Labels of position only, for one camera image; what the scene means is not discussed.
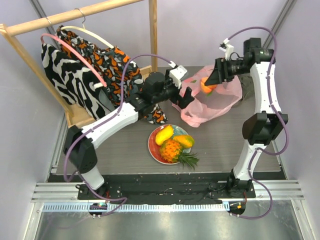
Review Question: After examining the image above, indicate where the fake peach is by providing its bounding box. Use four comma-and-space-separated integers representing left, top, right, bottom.
200, 77, 218, 95

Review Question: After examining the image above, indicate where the wooden clothes rack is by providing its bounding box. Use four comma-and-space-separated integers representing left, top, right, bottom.
0, 0, 160, 128

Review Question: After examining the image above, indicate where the white perforated cable tray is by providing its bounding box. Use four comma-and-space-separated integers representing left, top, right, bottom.
42, 201, 230, 213

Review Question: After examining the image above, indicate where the fake orange mango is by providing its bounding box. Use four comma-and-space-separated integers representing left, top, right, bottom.
172, 134, 195, 149

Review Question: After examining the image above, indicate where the orange black patterned garment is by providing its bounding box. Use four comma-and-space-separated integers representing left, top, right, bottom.
56, 25, 167, 125

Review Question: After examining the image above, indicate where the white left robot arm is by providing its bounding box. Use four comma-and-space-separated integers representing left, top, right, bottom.
63, 66, 194, 200

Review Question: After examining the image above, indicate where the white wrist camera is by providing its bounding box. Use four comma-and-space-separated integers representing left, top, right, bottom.
168, 61, 188, 89
219, 38, 234, 61

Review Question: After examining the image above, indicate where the red and teal plate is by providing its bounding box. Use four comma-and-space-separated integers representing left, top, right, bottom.
147, 124, 188, 165

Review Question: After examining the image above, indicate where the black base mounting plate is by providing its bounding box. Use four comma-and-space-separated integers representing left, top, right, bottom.
75, 173, 256, 205

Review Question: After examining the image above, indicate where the pink plastic hanger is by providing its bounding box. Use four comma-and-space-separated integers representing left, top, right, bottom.
40, 33, 107, 87

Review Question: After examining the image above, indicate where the pink plastic bag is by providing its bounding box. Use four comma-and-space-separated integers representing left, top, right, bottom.
172, 65, 243, 128

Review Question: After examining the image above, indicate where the cream plastic hanger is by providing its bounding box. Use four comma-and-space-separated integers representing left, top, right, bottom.
60, 25, 114, 49

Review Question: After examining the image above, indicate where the olive green cloth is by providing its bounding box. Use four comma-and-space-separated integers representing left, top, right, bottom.
234, 74, 255, 107

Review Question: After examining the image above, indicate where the black white zebra garment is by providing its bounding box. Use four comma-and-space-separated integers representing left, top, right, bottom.
41, 43, 115, 120

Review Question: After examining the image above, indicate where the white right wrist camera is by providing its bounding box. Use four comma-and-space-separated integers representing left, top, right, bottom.
219, 38, 234, 61

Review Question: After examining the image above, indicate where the fake yellow mango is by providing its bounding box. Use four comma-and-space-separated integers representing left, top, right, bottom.
155, 125, 174, 146

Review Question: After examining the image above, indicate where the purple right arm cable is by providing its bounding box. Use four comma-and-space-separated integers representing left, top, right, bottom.
219, 26, 290, 220

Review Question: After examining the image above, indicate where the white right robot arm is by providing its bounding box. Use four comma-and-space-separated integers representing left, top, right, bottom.
204, 38, 289, 198

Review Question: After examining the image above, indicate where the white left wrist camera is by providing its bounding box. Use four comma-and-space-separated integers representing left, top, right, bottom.
168, 61, 188, 89

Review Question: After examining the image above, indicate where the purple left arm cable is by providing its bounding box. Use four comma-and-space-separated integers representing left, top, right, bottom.
63, 53, 177, 217

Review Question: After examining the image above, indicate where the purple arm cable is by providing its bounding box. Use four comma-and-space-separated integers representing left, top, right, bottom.
219, 26, 290, 220
63, 53, 177, 217

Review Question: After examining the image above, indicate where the fake pineapple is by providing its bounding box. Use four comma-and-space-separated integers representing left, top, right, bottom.
159, 139, 199, 170

